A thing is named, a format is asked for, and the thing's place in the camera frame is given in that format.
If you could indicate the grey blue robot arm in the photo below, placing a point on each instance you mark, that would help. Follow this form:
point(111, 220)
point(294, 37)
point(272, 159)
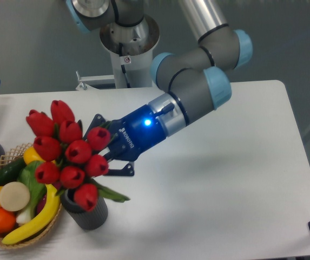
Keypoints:
point(193, 84)

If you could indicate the woven wicker basket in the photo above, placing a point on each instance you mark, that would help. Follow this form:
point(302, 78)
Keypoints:
point(12, 155)

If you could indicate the green bok choy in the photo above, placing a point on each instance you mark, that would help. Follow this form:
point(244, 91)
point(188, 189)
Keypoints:
point(37, 192)

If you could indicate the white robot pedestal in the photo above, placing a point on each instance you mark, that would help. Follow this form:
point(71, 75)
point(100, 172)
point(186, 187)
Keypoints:
point(131, 54)

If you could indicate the dark red vegetable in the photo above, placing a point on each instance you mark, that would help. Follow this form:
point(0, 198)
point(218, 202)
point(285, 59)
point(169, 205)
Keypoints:
point(43, 200)

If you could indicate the green cucumber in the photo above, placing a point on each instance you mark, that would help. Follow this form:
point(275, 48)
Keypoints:
point(11, 171)

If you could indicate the dark grey ribbed vase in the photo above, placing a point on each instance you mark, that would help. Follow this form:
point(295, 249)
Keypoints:
point(85, 220)

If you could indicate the red tulip bouquet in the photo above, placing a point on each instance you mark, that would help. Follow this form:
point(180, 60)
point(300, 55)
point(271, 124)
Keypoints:
point(69, 158)

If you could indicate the beige round radish slice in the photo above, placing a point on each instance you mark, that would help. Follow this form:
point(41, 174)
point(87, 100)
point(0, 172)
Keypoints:
point(14, 196)

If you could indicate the yellow banana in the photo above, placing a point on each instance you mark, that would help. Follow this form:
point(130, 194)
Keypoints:
point(39, 223)

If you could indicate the orange fruit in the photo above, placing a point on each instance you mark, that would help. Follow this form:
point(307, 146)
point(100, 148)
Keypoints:
point(7, 221)

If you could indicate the yellow squash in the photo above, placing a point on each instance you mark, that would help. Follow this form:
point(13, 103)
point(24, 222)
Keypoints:
point(30, 155)

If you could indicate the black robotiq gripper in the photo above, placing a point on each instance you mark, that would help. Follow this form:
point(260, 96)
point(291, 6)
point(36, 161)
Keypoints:
point(133, 134)

